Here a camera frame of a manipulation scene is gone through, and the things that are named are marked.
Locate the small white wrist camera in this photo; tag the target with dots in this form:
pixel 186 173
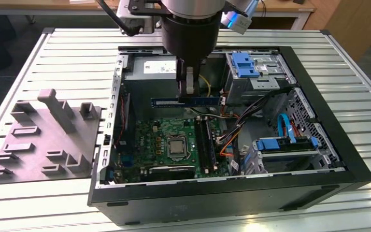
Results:
pixel 242 24

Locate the blue port connector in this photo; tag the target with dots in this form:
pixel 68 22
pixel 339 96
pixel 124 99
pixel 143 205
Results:
pixel 111 176

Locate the grey power supply unit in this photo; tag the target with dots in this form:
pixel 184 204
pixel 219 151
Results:
pixel 147 84

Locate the metal drive cage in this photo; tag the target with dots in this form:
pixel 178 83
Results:
pixel 266 83

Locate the silver CPU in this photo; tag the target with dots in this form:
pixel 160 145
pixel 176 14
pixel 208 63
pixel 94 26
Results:
pixel 176 147

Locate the grey parts rack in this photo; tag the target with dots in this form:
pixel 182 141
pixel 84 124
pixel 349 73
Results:
pixel 60 135

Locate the wooden cabinet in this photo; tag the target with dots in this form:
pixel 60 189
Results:
pixel 357 24

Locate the wooden desk white legs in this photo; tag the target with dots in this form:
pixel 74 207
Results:
pixel 279 4

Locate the black graphics card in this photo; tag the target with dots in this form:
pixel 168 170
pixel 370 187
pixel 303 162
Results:
pixel 172 170

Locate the hard disk in blue carrier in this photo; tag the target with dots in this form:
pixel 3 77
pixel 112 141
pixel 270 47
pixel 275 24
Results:
pixel 273 144

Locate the black open PC case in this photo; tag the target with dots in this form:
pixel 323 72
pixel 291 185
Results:
pixel 204 200

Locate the blue plastic drive latch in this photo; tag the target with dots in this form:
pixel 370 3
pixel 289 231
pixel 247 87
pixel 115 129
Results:
pixel 245 65

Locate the black RAM slot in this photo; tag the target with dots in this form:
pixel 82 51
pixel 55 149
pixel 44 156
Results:
pixel 199 145

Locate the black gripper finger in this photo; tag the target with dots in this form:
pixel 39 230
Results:
pixel 198 79
pixel 182 79

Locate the green motherboard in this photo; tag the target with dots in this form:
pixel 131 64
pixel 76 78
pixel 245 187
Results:
pixel 150 135

